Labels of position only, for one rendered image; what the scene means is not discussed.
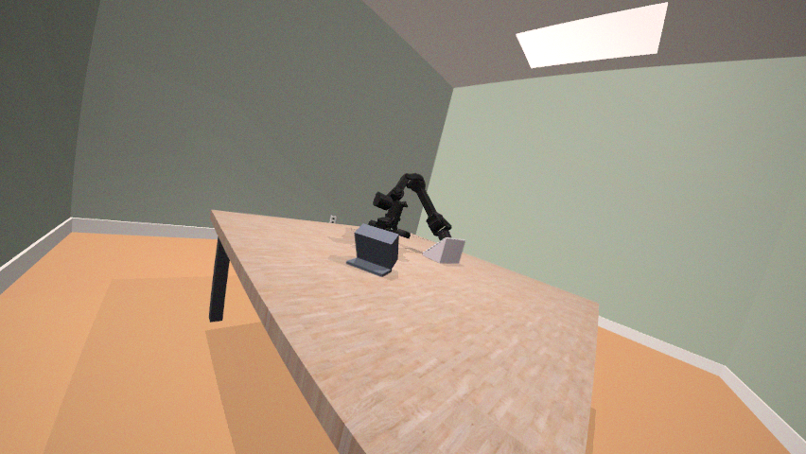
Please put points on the grey sloped panel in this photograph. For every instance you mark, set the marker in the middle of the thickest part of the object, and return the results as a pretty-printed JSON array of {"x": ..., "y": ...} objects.
[{"x": 376, "y": 250}]

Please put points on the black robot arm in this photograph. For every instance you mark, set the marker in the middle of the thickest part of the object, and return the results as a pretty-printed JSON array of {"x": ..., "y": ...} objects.
[{"x": 392, "y": 202}]

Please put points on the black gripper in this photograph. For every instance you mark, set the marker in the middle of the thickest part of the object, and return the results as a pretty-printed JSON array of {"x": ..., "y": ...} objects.
[{"x": 394, "y": 230}]

